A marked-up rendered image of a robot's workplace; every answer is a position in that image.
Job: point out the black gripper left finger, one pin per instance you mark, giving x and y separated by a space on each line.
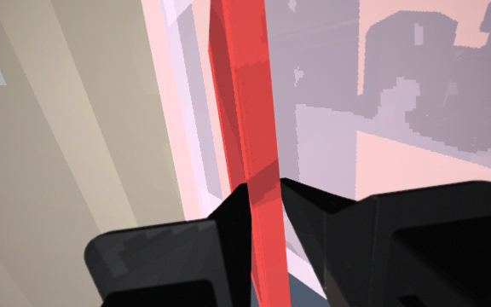
216 248

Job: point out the dark grey storage box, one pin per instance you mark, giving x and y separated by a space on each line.
301 295

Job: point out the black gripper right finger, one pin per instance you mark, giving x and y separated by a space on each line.
347 241

